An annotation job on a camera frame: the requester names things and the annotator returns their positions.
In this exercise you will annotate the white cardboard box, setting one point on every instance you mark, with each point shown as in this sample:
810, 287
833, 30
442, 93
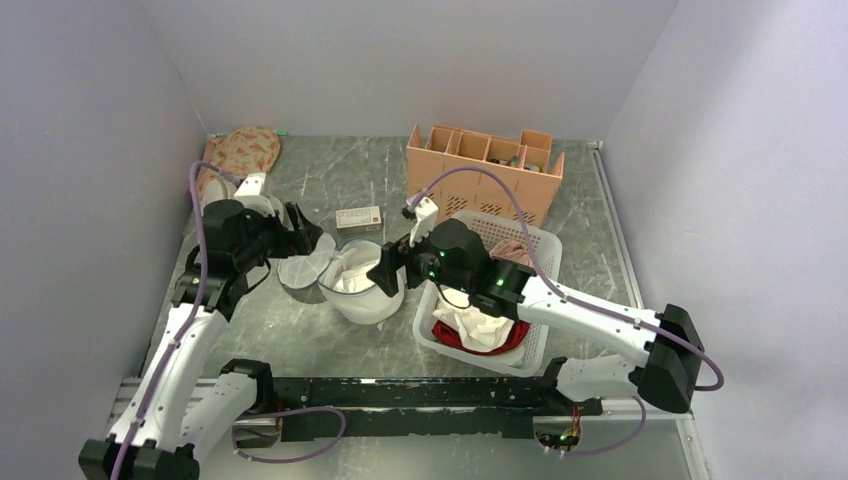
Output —
359, 219

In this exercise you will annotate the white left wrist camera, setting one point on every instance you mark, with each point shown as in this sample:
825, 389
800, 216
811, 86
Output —
251, 194

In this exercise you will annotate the items inside organizer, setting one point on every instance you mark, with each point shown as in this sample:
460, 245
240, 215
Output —
514, 162

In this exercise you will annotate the white cable conduit rail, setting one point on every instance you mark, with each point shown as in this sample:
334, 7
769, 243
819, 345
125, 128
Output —
630, 278

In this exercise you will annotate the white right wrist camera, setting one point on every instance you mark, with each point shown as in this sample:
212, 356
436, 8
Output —
424, 214

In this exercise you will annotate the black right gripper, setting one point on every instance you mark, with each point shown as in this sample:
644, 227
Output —
386, 271

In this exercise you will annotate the red garment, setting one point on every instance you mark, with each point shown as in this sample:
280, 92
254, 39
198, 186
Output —
503, 342

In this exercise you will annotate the peach plastic desk organizer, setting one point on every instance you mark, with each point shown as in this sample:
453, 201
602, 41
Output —
452, 164

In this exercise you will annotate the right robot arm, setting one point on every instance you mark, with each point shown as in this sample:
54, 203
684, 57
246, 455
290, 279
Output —
655, 356

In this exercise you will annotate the floral fabric pouch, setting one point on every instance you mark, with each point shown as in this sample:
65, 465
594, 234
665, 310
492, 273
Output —
244, 151

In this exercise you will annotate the round white mesh laundry bag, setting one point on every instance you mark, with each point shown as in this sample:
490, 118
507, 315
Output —
340, 272

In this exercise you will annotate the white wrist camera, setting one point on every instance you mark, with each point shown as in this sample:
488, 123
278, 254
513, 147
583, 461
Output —
251, 194
424, 214

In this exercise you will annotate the pink satin garment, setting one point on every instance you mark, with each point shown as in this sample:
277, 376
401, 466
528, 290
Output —
512, 250

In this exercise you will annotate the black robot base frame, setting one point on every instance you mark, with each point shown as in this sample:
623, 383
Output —
357, 407

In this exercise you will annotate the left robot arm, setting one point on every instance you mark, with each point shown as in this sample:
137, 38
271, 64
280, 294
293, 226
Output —
160, 434

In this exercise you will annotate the white bra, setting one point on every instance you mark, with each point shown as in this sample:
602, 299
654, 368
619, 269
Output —
453, 308

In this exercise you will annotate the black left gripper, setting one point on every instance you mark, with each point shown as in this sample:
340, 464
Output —
302, 245

